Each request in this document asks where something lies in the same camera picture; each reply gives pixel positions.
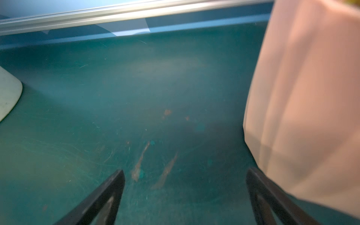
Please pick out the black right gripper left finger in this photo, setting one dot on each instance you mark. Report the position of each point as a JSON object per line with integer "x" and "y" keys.
{"x": 101, "y": 205}

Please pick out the pink plant pot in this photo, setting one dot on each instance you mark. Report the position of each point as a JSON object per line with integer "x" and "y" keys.
{"x": 302, "y": 117}

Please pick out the white bin orange liner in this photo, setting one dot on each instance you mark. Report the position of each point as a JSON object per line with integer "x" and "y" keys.
{"x": 11, "y": 90}

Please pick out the aluminium frame rail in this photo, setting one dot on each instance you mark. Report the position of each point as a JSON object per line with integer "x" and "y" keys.
{"x": 114, "y": 13}

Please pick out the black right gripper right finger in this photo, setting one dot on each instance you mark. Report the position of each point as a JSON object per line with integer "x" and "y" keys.
{"x": 267, "y": 200}

